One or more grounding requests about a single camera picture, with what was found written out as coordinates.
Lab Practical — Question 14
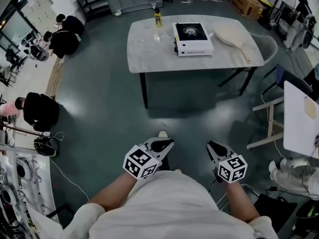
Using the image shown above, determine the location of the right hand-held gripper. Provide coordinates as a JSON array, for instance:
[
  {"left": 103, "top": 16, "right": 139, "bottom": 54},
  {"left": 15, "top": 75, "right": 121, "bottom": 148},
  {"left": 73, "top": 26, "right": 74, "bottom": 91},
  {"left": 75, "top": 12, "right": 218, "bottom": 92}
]
[{"left": 206, "top": 140, "right": 248, "bottom": 184}]

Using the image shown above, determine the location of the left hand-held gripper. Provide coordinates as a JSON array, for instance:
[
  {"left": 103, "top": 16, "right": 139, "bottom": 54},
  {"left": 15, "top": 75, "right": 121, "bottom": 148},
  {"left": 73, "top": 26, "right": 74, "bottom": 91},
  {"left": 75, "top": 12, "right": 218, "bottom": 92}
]
[{"left": 122, "top": 137, "right": 175, "bottom": 180}]

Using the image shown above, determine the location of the white portable gas stove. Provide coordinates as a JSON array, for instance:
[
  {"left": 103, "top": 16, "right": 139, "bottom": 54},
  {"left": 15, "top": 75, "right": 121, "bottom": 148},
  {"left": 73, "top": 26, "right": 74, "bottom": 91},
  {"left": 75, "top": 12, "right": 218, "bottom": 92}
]
[{"left": 171, "top": 22, "right": 215, "bottom": 58}]

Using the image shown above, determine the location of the beige pan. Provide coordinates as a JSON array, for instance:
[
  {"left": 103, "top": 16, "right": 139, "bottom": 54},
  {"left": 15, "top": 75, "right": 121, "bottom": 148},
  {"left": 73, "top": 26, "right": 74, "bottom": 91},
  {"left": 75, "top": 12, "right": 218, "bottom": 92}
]
[{"left": 212, "top": 20, "right": 252, "bottom": 65}]

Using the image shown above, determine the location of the person's right forearm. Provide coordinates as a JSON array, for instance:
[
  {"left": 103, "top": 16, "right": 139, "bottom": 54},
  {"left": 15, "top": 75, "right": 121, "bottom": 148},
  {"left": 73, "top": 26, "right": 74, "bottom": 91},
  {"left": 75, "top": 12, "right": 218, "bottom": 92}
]
[{"left": 225, "top": 182, "right": 261, "bottom": 224}]

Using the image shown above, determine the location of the person's left forearm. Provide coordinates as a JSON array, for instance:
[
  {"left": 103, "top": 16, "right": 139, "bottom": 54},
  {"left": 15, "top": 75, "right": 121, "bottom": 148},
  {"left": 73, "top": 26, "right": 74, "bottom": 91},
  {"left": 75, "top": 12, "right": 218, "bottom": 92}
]
[{"left": 87, "top": 172, "right": 138, "bottom": 212}]

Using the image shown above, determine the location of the person's white shirt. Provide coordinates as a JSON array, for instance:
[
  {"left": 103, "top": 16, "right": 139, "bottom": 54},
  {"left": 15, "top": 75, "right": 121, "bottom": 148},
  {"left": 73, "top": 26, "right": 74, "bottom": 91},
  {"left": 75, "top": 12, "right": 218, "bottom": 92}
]
[{"left": 59, "top": 170, "right": 279, "bottom": 239}]

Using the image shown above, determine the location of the white square table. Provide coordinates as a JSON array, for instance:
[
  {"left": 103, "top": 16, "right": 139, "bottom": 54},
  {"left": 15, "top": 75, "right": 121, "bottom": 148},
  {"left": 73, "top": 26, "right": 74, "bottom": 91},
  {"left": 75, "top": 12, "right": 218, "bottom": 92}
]
[{"left": 283, "top": 80, "right": 319, "bottom": 159}]

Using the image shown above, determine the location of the black helmet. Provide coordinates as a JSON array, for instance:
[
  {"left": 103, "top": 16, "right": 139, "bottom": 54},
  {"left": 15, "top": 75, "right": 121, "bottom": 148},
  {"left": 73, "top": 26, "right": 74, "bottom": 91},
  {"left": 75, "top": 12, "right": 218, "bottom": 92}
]
[{"left": 33, "top": 135, "right": 60, "bottom": 157}]

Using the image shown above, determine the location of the small wooden board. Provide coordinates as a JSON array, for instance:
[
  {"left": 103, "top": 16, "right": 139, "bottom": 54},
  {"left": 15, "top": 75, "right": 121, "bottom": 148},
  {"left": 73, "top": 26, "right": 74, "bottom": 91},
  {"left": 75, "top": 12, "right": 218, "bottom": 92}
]
[{"left": 304, "top": 96, "right": 318, "bottom": 120}]

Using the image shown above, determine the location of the dark blue chair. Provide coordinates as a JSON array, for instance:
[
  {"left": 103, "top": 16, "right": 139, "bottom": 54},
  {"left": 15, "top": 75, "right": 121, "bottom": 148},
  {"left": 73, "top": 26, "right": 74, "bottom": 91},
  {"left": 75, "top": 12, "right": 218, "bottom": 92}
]
[{"left": 261, "top": 63, "right": 314, "bottom": 97}]

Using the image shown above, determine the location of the grey marble table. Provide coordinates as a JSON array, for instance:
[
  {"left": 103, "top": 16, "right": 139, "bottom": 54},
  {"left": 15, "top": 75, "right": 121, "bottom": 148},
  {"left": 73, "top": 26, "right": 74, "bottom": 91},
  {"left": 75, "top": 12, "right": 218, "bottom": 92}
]
[{"left": 126, "top": 14, "right": 265, "bottom": 110}]

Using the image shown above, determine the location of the wooden plank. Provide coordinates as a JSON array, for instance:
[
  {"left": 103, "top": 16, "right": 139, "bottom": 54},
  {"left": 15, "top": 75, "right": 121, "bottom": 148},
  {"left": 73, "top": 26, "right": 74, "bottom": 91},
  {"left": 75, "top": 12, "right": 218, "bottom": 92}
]
[{"left": 45, "top": 58, "right": 66, "bottom": 100}]

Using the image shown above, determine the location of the grey shell chair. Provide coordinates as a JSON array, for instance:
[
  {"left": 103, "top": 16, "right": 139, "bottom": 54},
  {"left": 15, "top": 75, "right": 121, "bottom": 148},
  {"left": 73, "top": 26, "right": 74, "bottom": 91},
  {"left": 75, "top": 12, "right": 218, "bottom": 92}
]
[{"left": 248, "top": 32, "right": 279, "bottom": 65}]

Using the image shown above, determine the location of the yellow bottle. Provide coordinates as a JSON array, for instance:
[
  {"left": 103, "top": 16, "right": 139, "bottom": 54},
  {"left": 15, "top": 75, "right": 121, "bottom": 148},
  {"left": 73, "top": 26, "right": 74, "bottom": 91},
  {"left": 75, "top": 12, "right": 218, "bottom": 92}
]
[{"left": 154, "top": 7, "right": 163, "bottom": 28}]

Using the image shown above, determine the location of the brown cardboard box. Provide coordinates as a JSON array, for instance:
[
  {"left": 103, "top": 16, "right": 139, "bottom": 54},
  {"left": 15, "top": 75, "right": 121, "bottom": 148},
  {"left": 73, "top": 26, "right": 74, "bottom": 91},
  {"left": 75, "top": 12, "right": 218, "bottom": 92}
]
[{"left": 231, "top": 0, "right": 265, "bottom": 20}]

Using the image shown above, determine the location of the light wooden chair frame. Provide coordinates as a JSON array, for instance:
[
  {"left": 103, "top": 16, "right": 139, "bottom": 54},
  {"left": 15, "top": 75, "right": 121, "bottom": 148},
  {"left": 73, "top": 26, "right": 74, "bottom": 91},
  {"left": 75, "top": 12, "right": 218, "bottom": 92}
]
[{"left": 246, "top": 100, "right": 285, "bottom": 150}]

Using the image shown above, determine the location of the white floor cable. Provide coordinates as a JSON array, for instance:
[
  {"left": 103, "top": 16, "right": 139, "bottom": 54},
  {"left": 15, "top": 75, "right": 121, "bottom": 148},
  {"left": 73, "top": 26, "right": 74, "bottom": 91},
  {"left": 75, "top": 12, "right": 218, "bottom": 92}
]
[{"left": 49, "top": 157, "right": 90, "bottom": 202}]

